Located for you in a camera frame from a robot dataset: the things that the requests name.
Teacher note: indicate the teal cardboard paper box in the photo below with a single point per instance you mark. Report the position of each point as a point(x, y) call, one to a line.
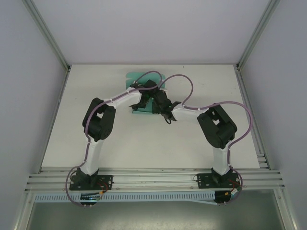
point(132, 76)

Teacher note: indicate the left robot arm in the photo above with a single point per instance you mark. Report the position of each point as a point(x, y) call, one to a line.
point(93, 153)

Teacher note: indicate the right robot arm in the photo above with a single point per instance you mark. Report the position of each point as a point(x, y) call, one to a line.
point(220, 158)

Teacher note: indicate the black round controller box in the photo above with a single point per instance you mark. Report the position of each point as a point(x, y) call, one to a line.
point(88, 201)
point(224, 198)

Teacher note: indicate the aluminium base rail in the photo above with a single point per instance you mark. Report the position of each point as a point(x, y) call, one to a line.
point(153, 179)

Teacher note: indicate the aluminium table side rail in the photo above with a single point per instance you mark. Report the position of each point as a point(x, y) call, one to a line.
point(58, 103)
point(242, 83)

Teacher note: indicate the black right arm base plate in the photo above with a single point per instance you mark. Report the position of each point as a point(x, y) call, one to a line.
point(204, 180)

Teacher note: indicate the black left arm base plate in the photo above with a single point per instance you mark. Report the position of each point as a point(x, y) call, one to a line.
point(106, 179)

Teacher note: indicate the aluminium frame post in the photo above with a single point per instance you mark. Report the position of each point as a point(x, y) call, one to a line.
point(49, 36)
point(256, 36)

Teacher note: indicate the aluminium frame leg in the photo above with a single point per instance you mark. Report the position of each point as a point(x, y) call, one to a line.
point(24, 210)
point(287, 210)

